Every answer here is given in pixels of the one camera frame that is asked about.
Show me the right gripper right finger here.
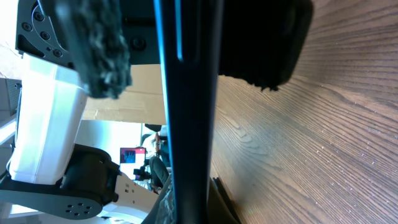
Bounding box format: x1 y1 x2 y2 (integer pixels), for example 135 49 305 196
219 0 313 91

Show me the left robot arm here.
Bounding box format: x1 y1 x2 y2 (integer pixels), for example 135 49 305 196
1 0 160 223

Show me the teal Galaxy smartphone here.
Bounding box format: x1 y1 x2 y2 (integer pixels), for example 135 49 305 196
154 0 224 223

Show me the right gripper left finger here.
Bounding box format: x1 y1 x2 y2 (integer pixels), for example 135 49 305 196
39 0 132 99

